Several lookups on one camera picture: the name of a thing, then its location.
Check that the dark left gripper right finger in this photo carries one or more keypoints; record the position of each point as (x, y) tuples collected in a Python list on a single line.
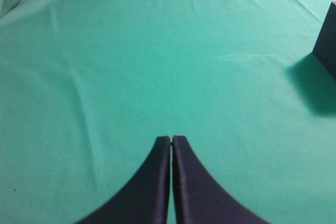
[(198, 198)]

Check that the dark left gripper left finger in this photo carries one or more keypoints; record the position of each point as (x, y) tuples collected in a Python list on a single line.
[(145, 197)]

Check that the dark blue cube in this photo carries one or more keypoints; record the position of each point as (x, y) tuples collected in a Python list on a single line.
[(324, 48)]

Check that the green cloth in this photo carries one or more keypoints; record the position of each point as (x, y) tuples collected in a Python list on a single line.
[(87, 86)]

